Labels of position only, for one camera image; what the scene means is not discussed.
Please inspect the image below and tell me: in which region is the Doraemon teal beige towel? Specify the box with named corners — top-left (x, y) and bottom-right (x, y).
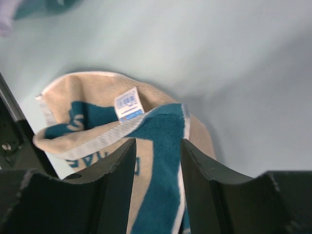
top-left (33, 71), bottom-right (215, 234)

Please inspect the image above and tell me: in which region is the teal translucent basket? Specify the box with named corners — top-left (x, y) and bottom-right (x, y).
top-left (14, 0), bottom-right (82, 20)

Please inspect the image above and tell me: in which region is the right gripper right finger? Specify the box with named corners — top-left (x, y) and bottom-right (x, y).
top-left (180, 139), bottom-right (312, 234)

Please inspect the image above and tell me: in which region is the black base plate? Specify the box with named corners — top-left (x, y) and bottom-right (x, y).
top-left (0, 77), bottom-right (58, 178)

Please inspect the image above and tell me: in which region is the lavender white cloth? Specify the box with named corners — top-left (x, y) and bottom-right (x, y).
top-left (0, 0), bottom-right (22, 37)

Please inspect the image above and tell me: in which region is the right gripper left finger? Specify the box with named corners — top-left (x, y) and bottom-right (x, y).
top-left (0, 138), bottom-right (136, 234)

